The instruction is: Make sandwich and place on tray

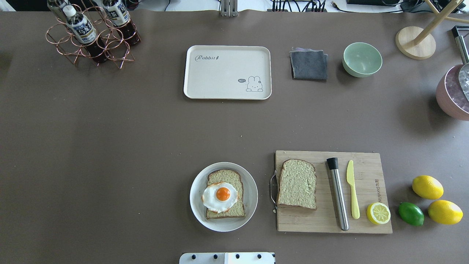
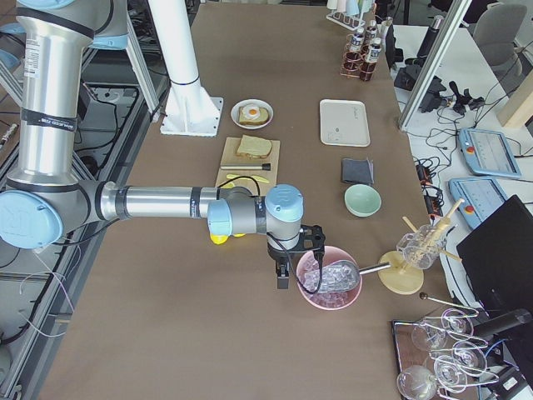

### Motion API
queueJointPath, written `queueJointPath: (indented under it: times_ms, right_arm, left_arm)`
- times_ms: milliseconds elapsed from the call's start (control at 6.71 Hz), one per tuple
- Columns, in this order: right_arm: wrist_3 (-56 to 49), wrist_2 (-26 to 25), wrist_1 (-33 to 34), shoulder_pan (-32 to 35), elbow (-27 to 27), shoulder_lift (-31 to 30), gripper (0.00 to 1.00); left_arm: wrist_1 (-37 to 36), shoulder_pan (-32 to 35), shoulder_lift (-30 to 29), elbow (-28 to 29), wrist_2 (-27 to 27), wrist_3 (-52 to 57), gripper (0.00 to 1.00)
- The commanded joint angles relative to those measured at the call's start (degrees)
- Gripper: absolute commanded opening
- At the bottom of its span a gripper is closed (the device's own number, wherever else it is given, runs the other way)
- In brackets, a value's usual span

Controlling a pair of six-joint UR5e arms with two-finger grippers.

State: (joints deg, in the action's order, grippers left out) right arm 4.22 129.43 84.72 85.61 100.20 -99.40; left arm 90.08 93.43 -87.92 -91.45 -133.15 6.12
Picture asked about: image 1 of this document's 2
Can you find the right tea bottle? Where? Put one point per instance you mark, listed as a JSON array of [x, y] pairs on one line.
[[119, 16]]

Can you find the green lime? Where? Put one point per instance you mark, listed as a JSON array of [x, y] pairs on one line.
[[411, 214]]

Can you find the yellow plastic knife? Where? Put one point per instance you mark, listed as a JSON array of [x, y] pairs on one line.
[[351, 181]]

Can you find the front tea bottle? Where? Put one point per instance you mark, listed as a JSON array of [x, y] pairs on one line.
[[85, 33]]

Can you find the mint green bowl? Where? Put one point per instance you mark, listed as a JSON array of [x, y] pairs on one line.
[[361, 59]]

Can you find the grey folded cloth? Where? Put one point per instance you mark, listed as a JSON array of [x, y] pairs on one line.
[[308, 64]]

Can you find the steel muddler black tip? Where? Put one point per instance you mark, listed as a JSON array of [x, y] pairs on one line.
[[339, 197]]

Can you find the fried egg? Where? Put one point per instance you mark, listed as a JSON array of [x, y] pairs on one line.
[[219, 197]]

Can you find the bread slice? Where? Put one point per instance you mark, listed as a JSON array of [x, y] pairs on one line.
[[297, 184], [234, 178]]

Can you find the lower whole lemon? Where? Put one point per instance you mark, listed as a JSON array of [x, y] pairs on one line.
[[445, 212]]

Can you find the tea bottle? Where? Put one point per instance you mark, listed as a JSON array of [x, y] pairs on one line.
[[85, 33], [56, 7], [119, 16]]

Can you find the whole lemon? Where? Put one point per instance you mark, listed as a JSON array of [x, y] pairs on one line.
[[427, 187], [445, 212]]

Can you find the left tea bottle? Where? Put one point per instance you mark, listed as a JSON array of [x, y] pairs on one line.
[[56, 7]]

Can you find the white round plate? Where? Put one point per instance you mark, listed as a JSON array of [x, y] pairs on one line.
[[250, 198]]

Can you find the half lemon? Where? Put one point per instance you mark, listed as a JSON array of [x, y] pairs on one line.
[[378, 213]]

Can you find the upper whole lemon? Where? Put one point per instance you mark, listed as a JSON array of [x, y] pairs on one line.
[[427, 187]]

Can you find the steel ice scoop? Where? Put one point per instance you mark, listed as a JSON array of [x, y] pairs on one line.
[[460, 33]]

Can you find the wooden mug tree stand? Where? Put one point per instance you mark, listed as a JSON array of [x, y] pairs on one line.
[[418, 43]]

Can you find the cream rabbit serving tray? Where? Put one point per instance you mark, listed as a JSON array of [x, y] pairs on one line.
[[228, 72]]

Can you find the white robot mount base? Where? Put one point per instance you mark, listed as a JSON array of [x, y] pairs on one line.
[[228, 258]]

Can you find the pink ice bowl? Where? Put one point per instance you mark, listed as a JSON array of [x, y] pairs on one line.
[[450, 96]]

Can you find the copper wire bottle rack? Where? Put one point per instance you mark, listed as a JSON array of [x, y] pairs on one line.
[[116, 48]]

